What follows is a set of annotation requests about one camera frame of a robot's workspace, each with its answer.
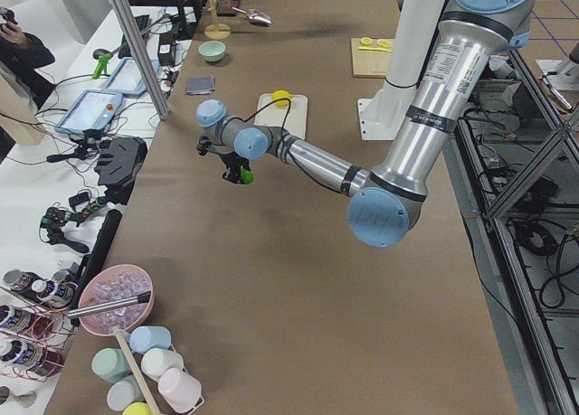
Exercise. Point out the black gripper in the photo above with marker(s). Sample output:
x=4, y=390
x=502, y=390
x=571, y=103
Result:
x=231, y=163

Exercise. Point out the green lime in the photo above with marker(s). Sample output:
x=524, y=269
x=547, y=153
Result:
x=246, y=176

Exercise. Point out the yellow lemon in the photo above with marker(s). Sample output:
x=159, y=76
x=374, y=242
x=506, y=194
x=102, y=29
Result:
x=281, y=98

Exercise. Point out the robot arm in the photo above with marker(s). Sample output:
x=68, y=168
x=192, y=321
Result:
x=450, y=43

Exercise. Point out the grey folded cloth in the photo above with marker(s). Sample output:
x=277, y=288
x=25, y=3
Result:
x=200, y=85

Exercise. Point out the mint green bowl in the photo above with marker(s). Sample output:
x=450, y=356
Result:
x=212, y=51

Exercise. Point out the teach pendant far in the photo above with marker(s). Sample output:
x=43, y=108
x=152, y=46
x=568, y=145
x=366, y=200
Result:
x=126, y=79

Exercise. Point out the teach pendant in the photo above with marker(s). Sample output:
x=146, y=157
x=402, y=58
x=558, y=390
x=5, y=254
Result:
x=92, y=110
x=126, y=79

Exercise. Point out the wooden mug tree stand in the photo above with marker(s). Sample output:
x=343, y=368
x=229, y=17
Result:
x=216, y=30

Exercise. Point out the teach pendant near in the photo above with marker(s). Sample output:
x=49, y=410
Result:
x=92, y=110

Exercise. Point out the metal scoop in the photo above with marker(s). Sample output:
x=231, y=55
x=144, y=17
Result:
x=255, y=17

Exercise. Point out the wooden cutting board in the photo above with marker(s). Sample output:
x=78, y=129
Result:
x=369, y=64

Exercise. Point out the yellow plastic knife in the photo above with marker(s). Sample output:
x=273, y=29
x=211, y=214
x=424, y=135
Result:
x=372, y=49

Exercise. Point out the blue cup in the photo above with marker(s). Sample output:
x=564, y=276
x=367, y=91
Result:
x=147, y=337

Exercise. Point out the white cup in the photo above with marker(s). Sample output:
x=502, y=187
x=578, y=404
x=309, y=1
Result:
x=156, y=361

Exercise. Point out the pink cup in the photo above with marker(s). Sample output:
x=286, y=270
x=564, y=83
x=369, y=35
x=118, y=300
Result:
x=182, y=391

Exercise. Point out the green cup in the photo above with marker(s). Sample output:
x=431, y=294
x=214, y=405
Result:
x=110, y=365

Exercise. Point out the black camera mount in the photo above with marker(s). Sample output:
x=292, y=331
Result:
x=205, y=146

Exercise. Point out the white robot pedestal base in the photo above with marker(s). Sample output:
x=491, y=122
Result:
x=381, y=117

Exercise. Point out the aluminium frame post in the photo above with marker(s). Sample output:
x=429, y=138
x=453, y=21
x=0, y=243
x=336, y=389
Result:
x=130, y=29

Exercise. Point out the copper wire bottle rack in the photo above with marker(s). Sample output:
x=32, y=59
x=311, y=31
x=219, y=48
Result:
x=48, y=329

